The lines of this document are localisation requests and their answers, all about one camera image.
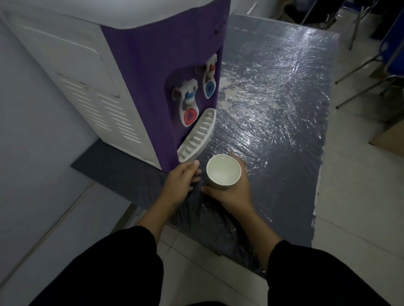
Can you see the white tap with red button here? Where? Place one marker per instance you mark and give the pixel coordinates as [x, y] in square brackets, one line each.
[188, 104]

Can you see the person's left fingers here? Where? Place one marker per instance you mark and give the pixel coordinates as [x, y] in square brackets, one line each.
[195, 173]

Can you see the person's left forearm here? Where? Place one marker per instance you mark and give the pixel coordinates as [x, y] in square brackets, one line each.
[120, 264]

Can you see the person's right forearm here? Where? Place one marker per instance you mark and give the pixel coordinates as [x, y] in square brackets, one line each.
[299, 271]

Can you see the grey floor mat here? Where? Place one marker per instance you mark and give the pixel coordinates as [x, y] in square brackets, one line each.
[116, 173]

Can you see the person's left hand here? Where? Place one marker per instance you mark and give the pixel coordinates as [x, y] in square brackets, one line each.
[176, 186]

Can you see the white paper cup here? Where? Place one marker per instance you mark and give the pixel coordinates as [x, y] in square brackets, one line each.
[222, 171]

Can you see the dark chair with metal legs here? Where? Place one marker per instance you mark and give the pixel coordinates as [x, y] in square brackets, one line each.
[356, 19]

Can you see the blue chair with metal legs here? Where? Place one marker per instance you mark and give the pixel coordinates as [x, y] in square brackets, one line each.
[391, 53]

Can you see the white tap with blue button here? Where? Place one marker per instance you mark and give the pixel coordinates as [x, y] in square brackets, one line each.
[209, 78]

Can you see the person's right hand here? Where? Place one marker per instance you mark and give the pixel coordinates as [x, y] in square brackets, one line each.
[235, 197]

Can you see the clear plastic film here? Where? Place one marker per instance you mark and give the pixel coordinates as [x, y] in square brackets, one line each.
[277, 126]

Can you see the purple and white water dispenser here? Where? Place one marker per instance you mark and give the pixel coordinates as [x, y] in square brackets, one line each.
[142, 63]

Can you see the person's right thumb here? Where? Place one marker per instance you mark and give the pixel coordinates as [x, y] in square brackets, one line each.
[210, 190]

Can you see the white slotted drip tray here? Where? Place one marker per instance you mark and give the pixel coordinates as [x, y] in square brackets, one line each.
[197, 138]

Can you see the brown cardboard box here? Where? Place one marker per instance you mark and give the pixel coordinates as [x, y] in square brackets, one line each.
[389, 140]

